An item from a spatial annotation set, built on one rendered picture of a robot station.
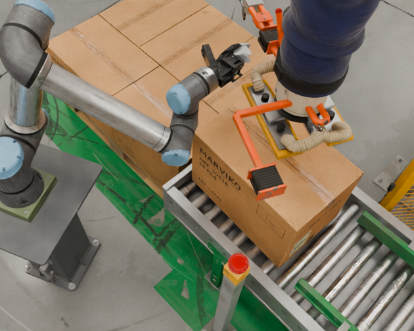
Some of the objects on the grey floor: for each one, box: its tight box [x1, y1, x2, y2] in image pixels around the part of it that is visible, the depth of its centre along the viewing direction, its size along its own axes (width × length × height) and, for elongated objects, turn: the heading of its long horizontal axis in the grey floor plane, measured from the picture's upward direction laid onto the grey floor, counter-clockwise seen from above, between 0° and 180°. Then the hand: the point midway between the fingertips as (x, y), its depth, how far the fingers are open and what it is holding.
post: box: [211, 263, 251, 331], centre depth 196 cm, size 7×7×100 cm
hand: (245, 45), depth 163 cm, fingers closed
